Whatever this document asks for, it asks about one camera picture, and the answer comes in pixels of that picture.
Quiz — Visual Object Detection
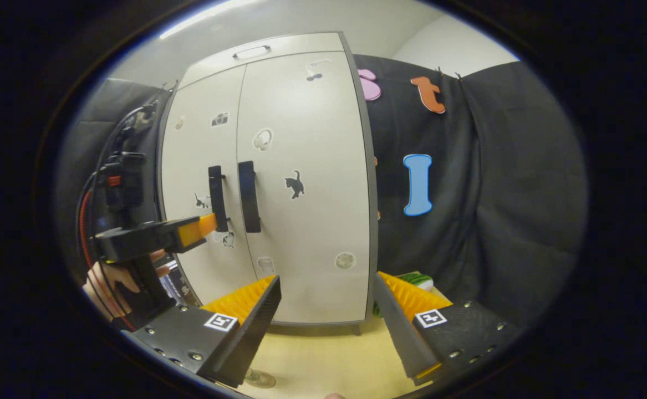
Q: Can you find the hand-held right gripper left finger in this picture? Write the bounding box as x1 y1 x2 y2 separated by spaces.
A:
121 275 282 388

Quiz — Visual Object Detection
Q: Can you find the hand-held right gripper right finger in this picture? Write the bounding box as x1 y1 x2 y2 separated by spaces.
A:
373 272 523 387

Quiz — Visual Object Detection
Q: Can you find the white cabinet door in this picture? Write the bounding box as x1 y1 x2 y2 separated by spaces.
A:
159 65 257 305
236 51 378 325

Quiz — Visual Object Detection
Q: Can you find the white and grey cabinet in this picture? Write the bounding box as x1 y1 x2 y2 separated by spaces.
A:
159 32 379 336

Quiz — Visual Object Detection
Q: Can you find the white cabinet drawer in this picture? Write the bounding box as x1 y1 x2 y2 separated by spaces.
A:
178 32 349 89

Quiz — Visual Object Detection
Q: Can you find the green striped white object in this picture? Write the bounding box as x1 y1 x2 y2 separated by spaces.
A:
373 272 434 316

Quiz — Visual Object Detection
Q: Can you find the black door handle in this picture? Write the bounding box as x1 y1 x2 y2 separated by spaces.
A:
208 165 230 232
238 161 262 233

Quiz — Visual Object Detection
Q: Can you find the red cable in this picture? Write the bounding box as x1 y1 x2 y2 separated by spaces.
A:
77 188 135 331

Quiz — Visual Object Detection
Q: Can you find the black cable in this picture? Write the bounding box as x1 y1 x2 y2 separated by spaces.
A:
93 103 157 167

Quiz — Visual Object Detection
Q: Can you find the drawer handle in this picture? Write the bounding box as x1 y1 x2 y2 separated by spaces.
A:
232 45 272 60

